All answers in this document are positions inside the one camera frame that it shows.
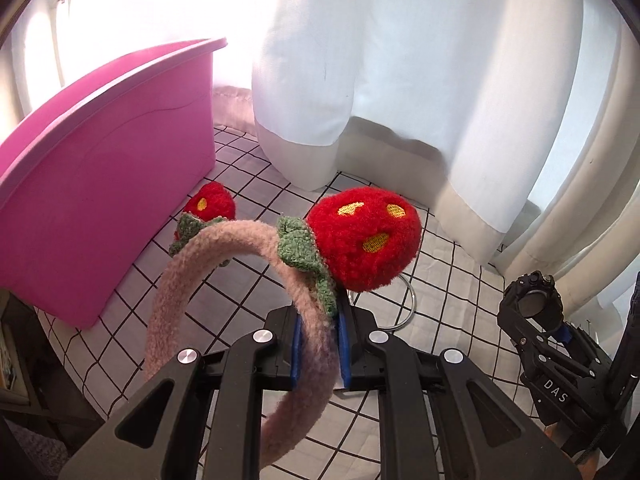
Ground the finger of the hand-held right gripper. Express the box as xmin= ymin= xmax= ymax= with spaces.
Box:
xmin=515 ymin=327 xmax=576 ymax=378
xmin=557 ymin=322 xmax=613 ymax=362

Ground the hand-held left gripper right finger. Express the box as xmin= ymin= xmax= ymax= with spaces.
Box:
xmin=337 ymin=304 xmax=583 ymax=480

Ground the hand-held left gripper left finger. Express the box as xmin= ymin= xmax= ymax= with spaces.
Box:
xmin=59 ymin=305 xmax=304 ymax=480

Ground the black wrist watch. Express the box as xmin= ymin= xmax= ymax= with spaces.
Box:
xmin=497 ymin=271 xmax=567 ymax=342

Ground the pink strawberry plush headband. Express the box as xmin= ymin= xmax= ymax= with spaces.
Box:
xmin=145 ymin=181 xmax=423 ymax=470

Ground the pink plastic tub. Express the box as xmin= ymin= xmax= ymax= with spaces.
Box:
xmin=0 ymin=37 xmax=228 ymax=331

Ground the silver bangle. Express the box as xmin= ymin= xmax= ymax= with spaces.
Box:
xmin=377 ymin=275 xmax=420 ymax=335

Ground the pink cloth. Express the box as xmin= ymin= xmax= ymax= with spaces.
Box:
xmin=212 ymin=86 xmax=257 ymax=133

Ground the white curtain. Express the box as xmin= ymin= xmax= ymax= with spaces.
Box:
xmin=0 ymin=0 xmax=640 ymax=321

